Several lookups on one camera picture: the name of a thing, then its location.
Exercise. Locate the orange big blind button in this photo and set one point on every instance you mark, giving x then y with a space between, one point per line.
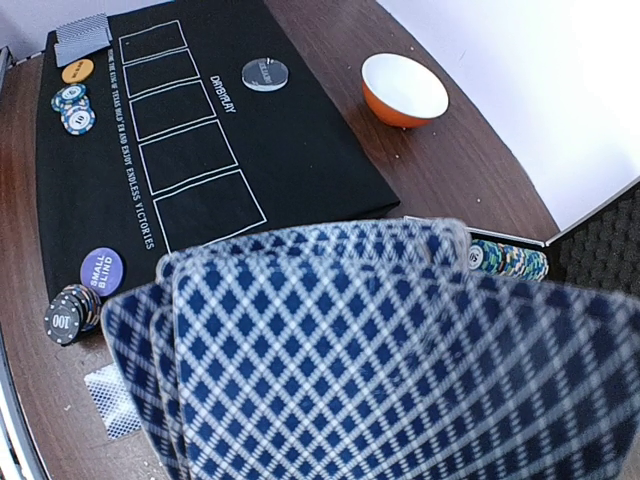
78 71

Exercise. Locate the left chip row in case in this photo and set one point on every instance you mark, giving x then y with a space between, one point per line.
507 260

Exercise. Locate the white blue chips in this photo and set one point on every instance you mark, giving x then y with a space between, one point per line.
73 106

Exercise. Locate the aluminium poker chip case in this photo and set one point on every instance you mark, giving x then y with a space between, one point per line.
601 251

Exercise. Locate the blue small blind button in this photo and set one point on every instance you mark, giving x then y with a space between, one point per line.
102 270

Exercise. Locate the dealt cards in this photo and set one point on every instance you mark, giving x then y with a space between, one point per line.
80 38

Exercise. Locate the orange bowl white inside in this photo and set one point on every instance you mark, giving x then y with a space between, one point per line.
402 92

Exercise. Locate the boxed deck of cards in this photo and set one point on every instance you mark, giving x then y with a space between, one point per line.
370 350

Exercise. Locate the clear acrylic dealer button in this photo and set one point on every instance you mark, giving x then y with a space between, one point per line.
265 74

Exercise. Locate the black poker chip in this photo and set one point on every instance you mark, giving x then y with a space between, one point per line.
72 314

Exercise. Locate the black poker table mat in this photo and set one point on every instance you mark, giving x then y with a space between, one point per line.
183 153

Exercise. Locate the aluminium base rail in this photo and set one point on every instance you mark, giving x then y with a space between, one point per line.
20 458

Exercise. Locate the dealt card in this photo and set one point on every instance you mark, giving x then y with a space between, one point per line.
113 403

